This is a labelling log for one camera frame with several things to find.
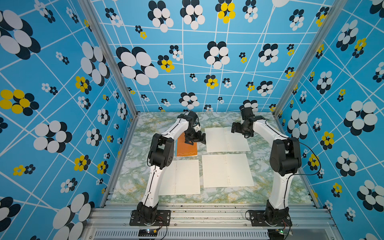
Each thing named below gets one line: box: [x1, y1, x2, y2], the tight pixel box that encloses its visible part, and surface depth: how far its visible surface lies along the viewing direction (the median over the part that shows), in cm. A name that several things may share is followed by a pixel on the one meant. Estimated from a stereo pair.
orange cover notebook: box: [175, 132, 198, 157], surface depth 100 cm
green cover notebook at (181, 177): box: [159, 159, 201, 196], surface depth 88 cm
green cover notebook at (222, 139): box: [204, 127, 251, 153], surface depth 104 cm
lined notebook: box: [201, 153, 255, 188], surface depth 94 cm
